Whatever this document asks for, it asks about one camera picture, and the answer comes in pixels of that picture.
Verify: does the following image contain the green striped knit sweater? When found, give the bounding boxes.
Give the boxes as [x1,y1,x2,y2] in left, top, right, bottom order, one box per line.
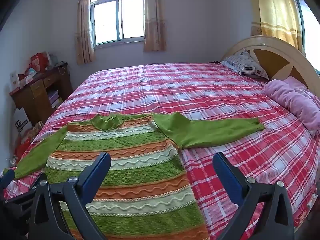
[15,112,264,239]

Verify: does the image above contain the red plaid bed sheet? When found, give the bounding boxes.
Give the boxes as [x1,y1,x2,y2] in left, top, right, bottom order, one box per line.
[4,63,319,239]

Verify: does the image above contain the red plastic bag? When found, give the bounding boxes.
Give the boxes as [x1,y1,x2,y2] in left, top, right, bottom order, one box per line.
[14,137,31,164]

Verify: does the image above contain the white paper bag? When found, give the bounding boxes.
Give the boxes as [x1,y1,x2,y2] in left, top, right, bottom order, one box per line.
[14,108,33,136]

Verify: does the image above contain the stacked books in desk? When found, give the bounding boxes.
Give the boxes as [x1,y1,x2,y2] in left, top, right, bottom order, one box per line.
[48,90,63,109]

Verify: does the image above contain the wooden desk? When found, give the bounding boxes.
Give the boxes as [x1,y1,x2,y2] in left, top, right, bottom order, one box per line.
[10,62,73,125]

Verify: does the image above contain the pink blanket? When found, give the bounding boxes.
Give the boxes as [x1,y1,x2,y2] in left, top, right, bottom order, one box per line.
[264,76,319,137]

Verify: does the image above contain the white card on desk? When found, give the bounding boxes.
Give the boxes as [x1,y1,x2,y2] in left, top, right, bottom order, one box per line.
[10,71,20,91]

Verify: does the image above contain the red gift box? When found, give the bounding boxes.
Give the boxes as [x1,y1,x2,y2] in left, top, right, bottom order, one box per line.
[30,51,49,73]

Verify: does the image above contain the patterned pillow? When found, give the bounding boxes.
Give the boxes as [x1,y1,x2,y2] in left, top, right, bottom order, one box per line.
[220,49,269,80]

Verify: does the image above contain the wooden bed headboard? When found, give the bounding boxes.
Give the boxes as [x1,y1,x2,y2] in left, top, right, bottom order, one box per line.
[224,35,320,96]

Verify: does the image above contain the left beige curtain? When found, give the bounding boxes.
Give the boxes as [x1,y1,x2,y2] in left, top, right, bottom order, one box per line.
[75,0,95,65]

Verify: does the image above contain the beige curtain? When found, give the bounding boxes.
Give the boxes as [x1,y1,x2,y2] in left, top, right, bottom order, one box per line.
[144,0,167,52]
[75,0,95,65]

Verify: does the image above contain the yellow curtain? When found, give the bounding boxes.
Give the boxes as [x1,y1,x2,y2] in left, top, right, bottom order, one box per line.
[251,0,304,53]

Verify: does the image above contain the right beige curtain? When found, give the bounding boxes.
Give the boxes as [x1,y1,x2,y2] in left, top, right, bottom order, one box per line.
[144,0,167,52]

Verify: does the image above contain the window with green frame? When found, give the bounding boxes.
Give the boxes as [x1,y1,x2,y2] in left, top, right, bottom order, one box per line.
[91,0,144,48]

